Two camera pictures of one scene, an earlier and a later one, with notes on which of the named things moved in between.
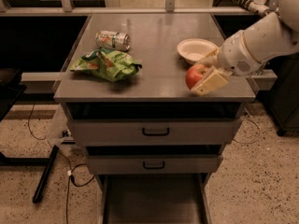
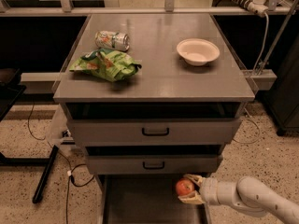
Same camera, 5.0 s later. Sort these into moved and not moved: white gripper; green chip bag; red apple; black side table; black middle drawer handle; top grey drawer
Moved: white gripper; red apple
Not moved: black side table; green chip bag; top grey drawer; black middle drawer handle
